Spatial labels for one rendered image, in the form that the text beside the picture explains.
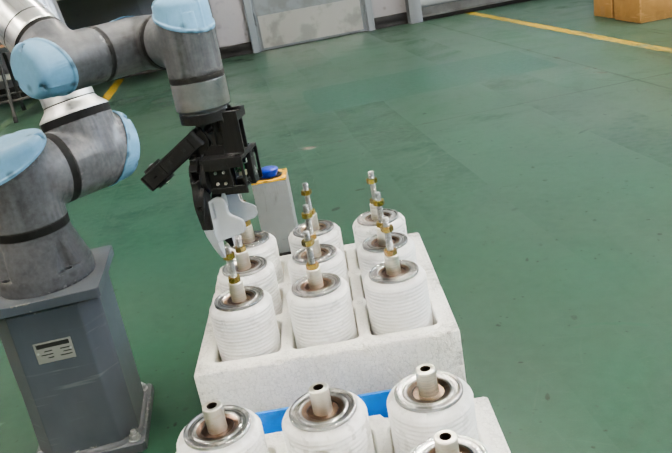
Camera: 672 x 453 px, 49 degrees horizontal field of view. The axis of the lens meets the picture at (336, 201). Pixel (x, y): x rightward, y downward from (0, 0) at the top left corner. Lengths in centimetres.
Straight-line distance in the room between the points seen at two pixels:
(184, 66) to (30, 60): 19
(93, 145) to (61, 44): 29
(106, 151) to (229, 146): 30
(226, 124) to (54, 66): 23
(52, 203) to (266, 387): 43
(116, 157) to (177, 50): 33
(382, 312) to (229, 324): 22
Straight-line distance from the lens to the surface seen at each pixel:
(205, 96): 100
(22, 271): 122
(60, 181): 122
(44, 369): 128
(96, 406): 130
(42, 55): 99
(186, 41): 99
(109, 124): 128
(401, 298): 109
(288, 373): 111
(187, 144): 104
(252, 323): 110
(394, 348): 109
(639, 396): 127
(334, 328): 111
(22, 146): 119
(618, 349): 138
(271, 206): 147
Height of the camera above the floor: 73
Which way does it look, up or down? 19 degrees down
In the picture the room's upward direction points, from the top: 10 degrees counter-clockwise
